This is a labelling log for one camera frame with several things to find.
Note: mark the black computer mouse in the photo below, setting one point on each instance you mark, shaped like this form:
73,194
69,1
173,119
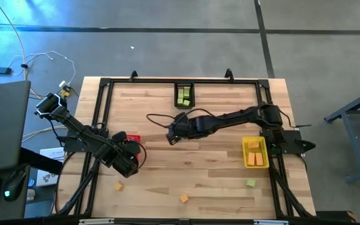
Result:
12,187

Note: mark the black plastic basket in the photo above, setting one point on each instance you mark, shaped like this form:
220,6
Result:
184,83

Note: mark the green arch block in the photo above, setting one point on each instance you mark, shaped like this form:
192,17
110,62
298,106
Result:
180,93

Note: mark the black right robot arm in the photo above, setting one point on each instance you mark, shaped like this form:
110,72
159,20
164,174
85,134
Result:
236,118

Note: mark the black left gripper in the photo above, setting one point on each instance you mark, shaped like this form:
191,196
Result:
125,165

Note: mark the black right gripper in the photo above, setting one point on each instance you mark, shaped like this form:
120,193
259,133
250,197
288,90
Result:
186,129

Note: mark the white power adapter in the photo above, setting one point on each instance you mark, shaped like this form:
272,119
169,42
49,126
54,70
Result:
62,83

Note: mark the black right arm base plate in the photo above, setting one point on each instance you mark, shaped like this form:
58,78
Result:
292,140

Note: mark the blue-grey metal table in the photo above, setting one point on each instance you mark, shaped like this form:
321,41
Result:
350,137

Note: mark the black desk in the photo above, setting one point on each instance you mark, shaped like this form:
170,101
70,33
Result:
39,161

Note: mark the white printed paper box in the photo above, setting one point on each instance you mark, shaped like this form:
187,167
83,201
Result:
50,153

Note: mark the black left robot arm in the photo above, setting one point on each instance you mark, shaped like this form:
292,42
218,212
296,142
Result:
80,132

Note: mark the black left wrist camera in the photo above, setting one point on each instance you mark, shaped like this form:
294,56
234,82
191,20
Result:
132,147

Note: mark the red plastic basket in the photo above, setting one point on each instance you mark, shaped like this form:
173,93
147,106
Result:
133,137

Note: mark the black aluminium table frame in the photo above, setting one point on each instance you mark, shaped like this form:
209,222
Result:
136,81

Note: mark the grey laptop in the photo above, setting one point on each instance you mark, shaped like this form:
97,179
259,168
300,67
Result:
2,125

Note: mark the yellow plastic basket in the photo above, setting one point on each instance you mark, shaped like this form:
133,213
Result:
244,150

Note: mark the small orange cube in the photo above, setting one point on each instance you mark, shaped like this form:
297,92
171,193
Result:
184,198
118,186

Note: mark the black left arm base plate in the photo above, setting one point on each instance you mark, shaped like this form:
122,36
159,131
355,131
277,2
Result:
70,145

